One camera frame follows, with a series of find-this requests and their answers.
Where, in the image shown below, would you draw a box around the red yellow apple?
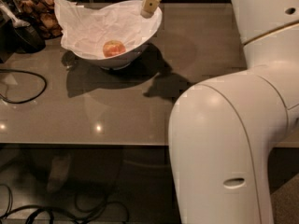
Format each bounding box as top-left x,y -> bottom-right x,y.
103,40 -> 126,57

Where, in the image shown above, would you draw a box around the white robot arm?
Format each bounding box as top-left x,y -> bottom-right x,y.
168,0 -> 299,224

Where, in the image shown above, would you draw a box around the white bowl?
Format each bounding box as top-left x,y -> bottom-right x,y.
64,0 -> 164,71

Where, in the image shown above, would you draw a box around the white crumpled paper liner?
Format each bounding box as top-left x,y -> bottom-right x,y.
54,0 -> 163,60

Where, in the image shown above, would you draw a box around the jar of brown snacks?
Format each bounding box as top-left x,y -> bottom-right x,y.
14,0 -> 62,39

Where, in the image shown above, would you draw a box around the black round device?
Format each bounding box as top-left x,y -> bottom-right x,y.
13,25 -> 46,53

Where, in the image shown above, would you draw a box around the silver metal utensil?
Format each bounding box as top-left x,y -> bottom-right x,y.
0,0 -> 30,28

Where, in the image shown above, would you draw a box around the black cable on table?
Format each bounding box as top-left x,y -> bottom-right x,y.
0,68 -> 49,105

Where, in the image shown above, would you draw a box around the black cables on floor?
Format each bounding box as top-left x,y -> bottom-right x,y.
0,159 -> 130,224

